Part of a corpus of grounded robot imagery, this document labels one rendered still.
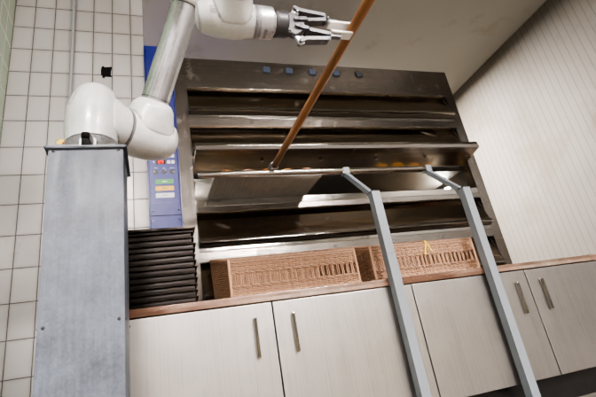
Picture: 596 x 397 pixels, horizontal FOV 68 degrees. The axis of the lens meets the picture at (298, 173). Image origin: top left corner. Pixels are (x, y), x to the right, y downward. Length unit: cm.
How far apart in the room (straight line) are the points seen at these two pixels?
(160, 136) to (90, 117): 26
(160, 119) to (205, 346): 80
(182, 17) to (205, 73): 108
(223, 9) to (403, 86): 218
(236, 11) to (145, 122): 58
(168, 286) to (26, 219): 85
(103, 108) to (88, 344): 70
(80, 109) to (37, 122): 108
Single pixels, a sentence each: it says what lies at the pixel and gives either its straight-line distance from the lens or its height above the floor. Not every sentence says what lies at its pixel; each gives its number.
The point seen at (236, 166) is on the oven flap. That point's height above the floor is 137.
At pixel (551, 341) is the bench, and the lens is 233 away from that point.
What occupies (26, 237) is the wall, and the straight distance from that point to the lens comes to 236.
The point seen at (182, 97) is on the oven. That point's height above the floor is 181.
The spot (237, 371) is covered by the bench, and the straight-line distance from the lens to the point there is 167.
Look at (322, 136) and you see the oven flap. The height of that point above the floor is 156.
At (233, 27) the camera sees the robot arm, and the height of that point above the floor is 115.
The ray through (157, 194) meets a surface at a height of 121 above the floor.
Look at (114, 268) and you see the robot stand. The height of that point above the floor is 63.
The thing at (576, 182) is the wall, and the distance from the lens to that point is 482.
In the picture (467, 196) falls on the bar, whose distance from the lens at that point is 221.
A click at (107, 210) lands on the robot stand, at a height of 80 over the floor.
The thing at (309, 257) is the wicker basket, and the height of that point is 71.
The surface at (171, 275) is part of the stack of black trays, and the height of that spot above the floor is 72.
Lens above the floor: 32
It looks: 23 degrees up
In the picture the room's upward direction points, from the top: 10 degrees counter-clockwise
